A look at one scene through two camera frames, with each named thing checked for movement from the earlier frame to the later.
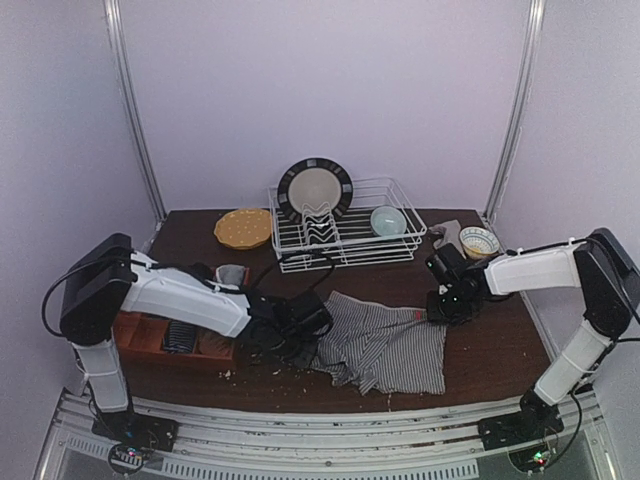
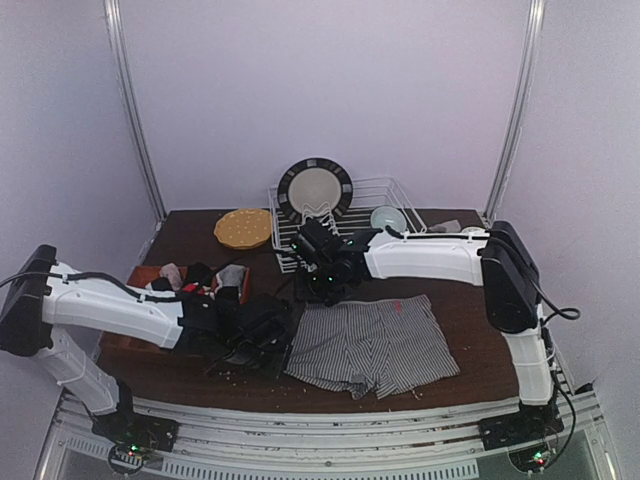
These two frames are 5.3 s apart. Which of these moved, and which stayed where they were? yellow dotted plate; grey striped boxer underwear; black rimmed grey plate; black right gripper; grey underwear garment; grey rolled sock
Moved: black right gripper; grey striped boxer underwear
Stayed: yellow dotted plate; black rimmed grey plate; grey rolled sock; grey underwear garment
